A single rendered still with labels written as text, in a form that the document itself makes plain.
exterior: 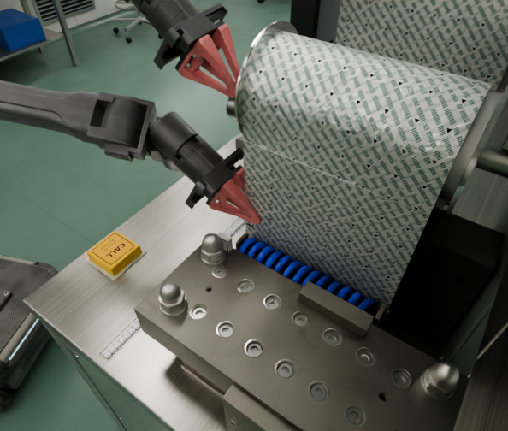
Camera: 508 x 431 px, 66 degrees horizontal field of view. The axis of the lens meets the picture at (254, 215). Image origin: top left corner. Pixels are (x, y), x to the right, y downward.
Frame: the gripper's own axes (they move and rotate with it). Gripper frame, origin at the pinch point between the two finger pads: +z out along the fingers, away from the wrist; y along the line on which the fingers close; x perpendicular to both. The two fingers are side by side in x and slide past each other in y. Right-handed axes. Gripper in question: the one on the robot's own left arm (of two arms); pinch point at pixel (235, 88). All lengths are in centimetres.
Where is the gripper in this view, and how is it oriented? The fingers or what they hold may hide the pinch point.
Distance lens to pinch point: 54.3
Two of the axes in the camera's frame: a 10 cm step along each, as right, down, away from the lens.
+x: 5.1, -2.9, -8.1
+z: 6.6, 7.3, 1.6
